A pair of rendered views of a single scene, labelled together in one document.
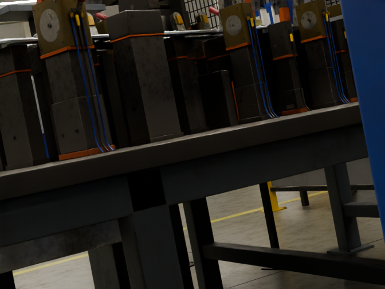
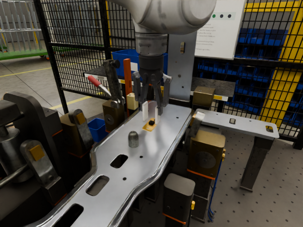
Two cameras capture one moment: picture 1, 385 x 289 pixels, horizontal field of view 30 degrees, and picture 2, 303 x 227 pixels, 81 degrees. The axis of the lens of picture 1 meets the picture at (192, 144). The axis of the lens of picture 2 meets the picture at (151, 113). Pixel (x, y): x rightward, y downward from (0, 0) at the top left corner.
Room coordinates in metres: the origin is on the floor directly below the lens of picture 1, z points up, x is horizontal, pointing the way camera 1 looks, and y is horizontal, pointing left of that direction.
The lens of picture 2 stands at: (2.03, -0.19, 1.35)
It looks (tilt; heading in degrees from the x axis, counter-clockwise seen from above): 29 degrees down; 342
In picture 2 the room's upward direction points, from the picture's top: straight up
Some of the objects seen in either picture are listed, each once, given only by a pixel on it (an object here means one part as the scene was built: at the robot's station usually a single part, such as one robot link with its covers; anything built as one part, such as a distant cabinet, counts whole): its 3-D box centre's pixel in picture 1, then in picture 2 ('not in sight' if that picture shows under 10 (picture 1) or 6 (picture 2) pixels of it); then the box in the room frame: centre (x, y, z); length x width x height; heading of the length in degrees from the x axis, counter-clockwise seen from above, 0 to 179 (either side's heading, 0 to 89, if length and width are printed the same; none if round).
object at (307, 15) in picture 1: (322, 54); (204, 181); (2.35, -0.47, 0.87); 0.12 x 0.07 x 0.35; 46
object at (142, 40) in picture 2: not in sight; (151, 43); (2.54, -0.35, 1.28); 0.09 x 0.09 x 0.06
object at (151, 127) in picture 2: not in sight; (151, 123); (2.54, -0.35, 1.01); 0.08 x 0.04 x 0.01; 136
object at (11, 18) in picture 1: (47, 12); not in sight; (2.27, 0.37, 1.16); 0.37 x 0.14 x 0.02; 136
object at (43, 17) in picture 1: (76, 78); not in sight; (1.64, 0.23, 0.88); 0.14 x 0.09 x 0.36; 46
